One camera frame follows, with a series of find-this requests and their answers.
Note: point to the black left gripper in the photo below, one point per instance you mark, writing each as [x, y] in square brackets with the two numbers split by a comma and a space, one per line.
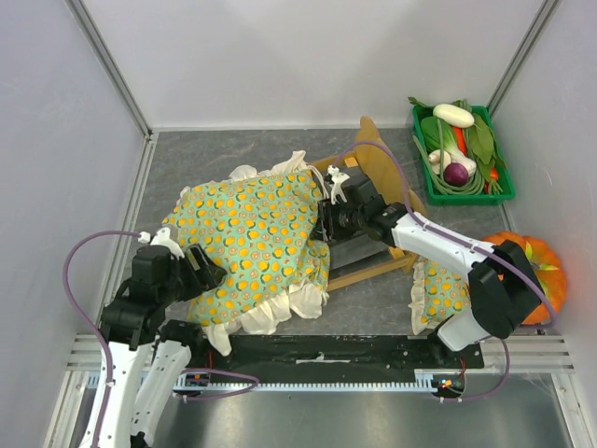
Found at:
[203, 278]

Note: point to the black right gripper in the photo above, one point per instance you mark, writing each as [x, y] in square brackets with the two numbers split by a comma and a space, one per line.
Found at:
[327, 223]

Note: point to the lemon print cushion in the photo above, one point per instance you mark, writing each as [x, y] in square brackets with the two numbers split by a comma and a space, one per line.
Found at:
[227, 211]

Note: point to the wooden pet bed frame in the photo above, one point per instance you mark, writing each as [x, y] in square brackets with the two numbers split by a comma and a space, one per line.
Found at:
[369, 153]

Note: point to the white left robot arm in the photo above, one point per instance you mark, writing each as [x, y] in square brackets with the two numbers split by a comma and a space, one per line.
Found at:
[147, 351]

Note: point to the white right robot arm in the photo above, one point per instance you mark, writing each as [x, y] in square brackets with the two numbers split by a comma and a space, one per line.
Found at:
[462, 270]

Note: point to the white mushroom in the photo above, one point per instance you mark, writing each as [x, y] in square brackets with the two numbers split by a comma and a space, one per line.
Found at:
[438, 161]

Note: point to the purple onion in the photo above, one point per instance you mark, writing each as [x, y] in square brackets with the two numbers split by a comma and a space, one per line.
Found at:
[455, 174]

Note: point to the small lemon print pillow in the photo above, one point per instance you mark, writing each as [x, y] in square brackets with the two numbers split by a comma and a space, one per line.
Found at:
[436, 295]

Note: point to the bok choy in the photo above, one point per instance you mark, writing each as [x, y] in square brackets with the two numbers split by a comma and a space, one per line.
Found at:
[438, 134]

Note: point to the green plastic crate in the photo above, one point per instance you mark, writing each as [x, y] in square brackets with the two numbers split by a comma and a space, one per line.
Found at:
[494, 192]

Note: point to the green long beans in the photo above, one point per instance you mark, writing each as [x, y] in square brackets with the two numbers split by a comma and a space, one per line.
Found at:
[472, 187]

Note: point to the orange carrot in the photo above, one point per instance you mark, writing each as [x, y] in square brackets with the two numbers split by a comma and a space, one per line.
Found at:
[460, 139]

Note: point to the white eggplant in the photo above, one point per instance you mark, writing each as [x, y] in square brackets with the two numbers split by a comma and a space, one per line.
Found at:
[454, 115]

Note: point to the green spinach leaves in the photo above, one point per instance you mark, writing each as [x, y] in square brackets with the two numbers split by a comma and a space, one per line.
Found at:
[480, 139]

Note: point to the orange pumpkin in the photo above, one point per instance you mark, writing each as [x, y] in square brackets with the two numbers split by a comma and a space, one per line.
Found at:
[546, 264]

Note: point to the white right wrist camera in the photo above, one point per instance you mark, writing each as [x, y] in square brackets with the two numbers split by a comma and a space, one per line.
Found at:
[337, 178]

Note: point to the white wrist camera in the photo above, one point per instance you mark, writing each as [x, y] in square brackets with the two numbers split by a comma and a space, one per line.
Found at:
[337, 178]
[167, 237]

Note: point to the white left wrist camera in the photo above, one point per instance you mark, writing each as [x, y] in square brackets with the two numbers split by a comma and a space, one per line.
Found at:
[167, 237]

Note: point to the white cable duct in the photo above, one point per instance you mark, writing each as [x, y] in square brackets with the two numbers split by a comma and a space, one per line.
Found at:
[423, 382]

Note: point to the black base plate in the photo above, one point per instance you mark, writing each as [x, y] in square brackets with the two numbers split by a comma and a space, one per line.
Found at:
[330, 359]

